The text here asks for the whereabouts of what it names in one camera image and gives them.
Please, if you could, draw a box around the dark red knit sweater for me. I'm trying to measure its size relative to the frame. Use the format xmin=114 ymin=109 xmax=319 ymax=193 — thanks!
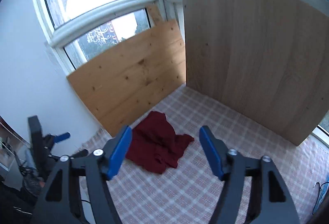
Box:
xmin=125 ymin=111 xmax=194 ymax=174

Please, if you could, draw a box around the pink plaid tablecloth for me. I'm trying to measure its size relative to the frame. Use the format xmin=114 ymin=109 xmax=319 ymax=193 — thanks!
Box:
xmin=83 ymin=86 xmax=328 ymax=223

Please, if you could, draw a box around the knotty pine wood board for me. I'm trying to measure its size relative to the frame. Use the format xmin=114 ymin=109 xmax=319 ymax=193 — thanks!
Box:
xmin=67 ymin=5 xmax=186 ymax=137

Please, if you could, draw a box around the light oak wood panel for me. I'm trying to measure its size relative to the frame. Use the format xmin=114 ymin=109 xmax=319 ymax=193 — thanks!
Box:
xmin=182 ymin=0 xmax=328 ymax=145

